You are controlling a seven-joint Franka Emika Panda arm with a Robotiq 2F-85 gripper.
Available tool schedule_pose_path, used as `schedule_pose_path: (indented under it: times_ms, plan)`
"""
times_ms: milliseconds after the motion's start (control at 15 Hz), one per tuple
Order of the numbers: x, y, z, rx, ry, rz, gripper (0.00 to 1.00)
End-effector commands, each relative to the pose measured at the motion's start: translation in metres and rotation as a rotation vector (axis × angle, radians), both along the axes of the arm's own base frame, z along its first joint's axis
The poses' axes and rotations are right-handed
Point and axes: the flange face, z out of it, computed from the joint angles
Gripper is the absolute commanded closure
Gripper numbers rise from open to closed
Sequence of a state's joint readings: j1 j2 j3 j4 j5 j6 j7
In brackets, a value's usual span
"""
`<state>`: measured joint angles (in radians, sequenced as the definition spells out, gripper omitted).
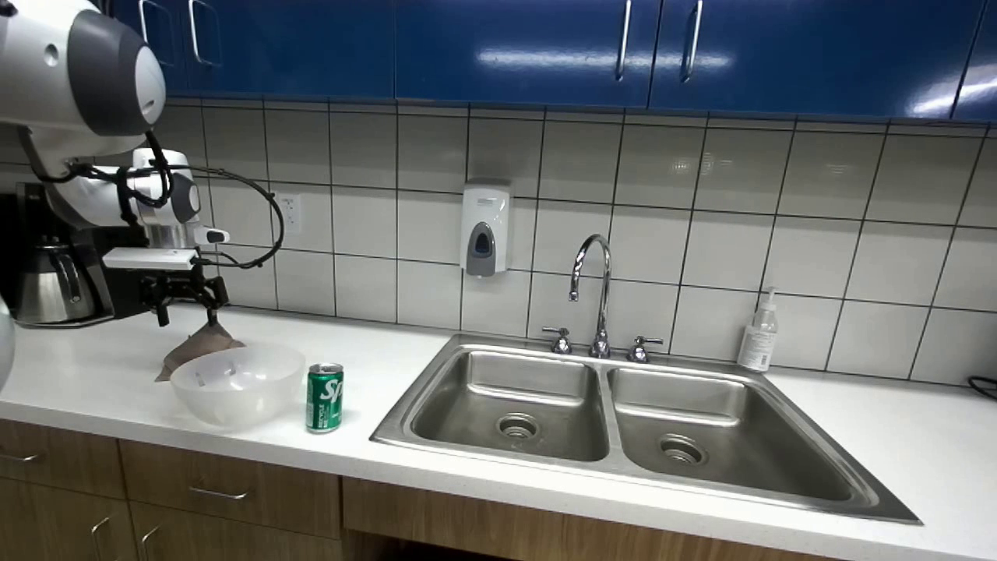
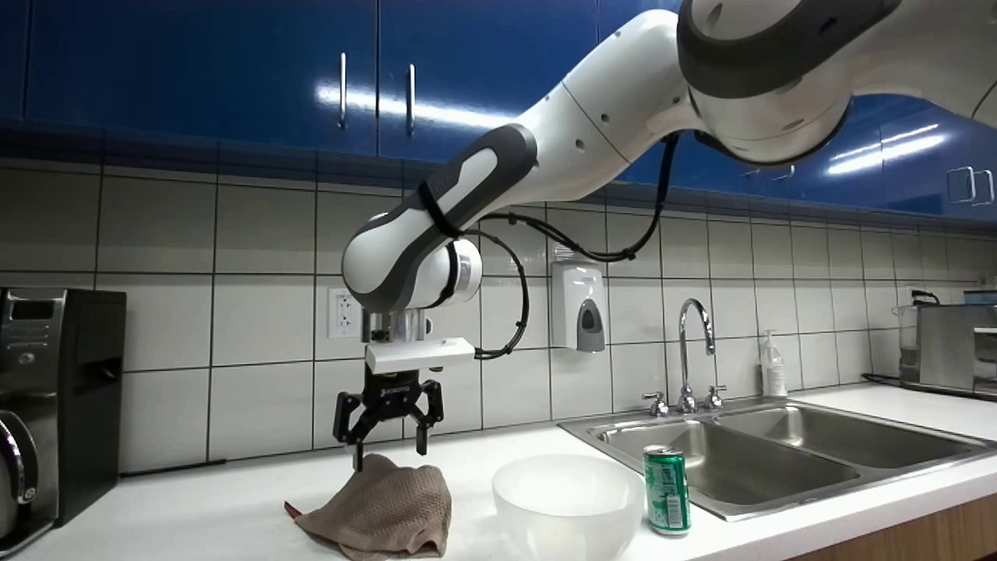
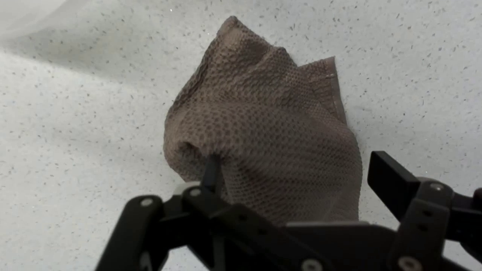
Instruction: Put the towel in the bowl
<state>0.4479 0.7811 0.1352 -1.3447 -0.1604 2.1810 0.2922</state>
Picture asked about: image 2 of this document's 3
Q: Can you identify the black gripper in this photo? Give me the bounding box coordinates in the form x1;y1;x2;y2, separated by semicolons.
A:
329;369;448;475

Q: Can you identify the clear dish soap bottle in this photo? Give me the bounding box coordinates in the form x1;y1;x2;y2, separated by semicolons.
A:
758;329;792;403

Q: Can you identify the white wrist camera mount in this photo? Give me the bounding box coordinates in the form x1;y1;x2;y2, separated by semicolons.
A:
360;335;479;377

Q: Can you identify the stainless steel sink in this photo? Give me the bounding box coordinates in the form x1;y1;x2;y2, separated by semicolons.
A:
558;400;995;524

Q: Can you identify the blue upper cabinet door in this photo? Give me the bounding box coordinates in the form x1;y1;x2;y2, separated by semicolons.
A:
17;0;383;134
377;0;667;144
818;90;997;225

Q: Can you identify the black coffee machine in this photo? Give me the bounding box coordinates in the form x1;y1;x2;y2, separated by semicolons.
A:
0;286;130;558

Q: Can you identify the stainless steel countertop appliance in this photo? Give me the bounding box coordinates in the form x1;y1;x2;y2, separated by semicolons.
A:
898;286;997;400

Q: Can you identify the brown waffle-weave towel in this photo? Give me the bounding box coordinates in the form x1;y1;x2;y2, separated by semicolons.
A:
279;451;455;561

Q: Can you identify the chrome faucet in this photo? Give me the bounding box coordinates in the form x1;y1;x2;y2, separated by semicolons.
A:
639;297;729;418

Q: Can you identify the wall soap dispenser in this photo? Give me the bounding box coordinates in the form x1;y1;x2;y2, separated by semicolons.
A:
547;257;610;354

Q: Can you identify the white wall outlet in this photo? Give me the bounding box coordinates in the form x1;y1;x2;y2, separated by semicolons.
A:
327;286;363;339

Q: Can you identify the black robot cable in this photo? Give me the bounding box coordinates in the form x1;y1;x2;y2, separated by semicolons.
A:
413;134;683;363

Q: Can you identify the wooden sink base cabinet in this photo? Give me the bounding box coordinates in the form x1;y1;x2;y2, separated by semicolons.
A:
792;492;997;561

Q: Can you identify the green soda can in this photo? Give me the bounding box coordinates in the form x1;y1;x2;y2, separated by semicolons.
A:
642;441;694;539

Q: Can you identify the translucent white plastic bowl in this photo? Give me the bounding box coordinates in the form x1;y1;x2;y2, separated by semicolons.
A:
488;451;646;561

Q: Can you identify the silver upper cabinet handle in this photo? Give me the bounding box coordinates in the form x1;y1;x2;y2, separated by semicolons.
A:
333;50;351;134
403;58;419;140

